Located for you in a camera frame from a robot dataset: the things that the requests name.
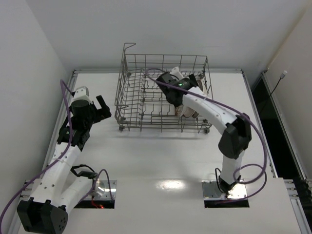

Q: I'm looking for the small sunburst pattern plate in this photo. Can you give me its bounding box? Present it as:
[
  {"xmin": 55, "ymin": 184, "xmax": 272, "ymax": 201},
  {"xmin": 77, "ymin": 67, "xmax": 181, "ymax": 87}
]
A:
[{"xmin": 175, "ymin": 105, "xmax": 183, "ymax": 117}]

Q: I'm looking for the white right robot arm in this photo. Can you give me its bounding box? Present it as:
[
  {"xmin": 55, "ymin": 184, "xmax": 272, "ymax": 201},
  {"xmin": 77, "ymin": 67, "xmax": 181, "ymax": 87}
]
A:
[{"xmin": 156, "ymin": 72, "xmax": 252, "ymax": 194}]

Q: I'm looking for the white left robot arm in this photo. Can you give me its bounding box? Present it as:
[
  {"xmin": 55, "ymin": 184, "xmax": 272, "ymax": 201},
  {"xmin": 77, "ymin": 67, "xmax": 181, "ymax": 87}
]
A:
[{"xmin": 17, "ymin": 92, "xmax": 112, "ymax": 234}]

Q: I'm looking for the metal base mounting plate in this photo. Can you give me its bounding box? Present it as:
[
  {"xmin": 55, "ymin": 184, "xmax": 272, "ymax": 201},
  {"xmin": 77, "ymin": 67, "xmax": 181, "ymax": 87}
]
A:
[{"xmin": 201, "ymin": 180, "xmax": 247, "ymax": 201}]

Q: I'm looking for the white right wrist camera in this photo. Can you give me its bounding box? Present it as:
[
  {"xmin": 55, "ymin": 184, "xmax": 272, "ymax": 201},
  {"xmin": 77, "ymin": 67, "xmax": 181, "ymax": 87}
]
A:
[{"xmin": 170, "ymin": 66, "xmax": 184, "ymax": 80}]

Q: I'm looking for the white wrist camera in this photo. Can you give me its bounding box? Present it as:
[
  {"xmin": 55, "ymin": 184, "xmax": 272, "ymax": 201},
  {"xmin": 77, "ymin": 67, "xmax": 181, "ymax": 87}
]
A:
[
  {"xmin": 72, "ymin": 86, "xmax": 92, "ymax": 104},
  {"xmin": 170, "ymin": 66, "xmax": 184, "ymax": 80}
]

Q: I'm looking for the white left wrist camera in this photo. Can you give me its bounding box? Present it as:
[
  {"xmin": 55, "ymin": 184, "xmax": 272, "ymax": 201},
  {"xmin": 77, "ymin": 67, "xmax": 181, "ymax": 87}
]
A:
[{"xmin": 72, "ymin": 86, "xmax": 92, "ymax": 104}]

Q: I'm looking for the grey wire dish rack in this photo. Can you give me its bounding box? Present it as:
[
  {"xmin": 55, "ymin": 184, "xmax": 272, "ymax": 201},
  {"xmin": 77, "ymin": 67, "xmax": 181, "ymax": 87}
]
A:
[{"xmin": 115, "ymin": 42, "xmax": 213, "ymax": 134}]

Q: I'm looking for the black cable left base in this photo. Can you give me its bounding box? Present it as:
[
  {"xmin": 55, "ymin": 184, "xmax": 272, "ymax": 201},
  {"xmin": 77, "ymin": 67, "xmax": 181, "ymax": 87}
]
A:
[{"xmin": 70, "ymin": 164, "xmax": 98, "ymax": 178}]

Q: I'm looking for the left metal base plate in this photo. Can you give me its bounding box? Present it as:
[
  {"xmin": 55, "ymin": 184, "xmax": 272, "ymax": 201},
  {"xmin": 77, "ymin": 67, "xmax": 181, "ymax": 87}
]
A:
[{"xmin": 94, "ymin": 179, "xmax": 117, "ymax": 200}]

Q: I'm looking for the aluminium frame rail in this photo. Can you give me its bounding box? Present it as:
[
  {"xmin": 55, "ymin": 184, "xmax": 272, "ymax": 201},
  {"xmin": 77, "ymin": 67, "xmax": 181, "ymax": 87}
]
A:
[{"xmin": 257, "ymin": 71, "xmax": 306, "ymax": 180}]

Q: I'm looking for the grey USB cable on wall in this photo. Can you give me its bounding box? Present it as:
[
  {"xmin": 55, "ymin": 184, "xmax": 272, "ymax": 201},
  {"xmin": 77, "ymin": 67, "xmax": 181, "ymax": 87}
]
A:
[{"xmin": 258, "ymin": 70, "xmax": 288, "ymax": 115}]

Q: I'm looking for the black cable at base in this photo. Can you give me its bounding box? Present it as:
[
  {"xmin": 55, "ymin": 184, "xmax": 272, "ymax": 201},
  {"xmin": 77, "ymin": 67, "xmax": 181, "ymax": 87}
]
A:
[{"xmin": 214, "ymin": 167, "xmax": 230, "ymax": 195}]

